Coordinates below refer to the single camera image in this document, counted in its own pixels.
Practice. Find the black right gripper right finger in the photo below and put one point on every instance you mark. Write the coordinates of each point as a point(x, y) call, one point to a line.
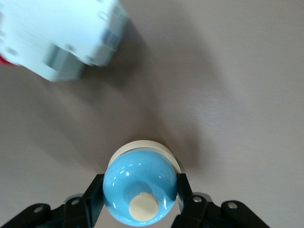
point(197, 213)

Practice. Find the blue desk bell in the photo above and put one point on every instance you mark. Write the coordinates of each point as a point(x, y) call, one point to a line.
point(133, 175)

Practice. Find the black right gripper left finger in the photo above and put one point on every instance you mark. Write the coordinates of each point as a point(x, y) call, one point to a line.
point(88, 209)

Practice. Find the white circuit breaker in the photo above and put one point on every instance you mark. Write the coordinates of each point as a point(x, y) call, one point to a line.
point(59, 31)

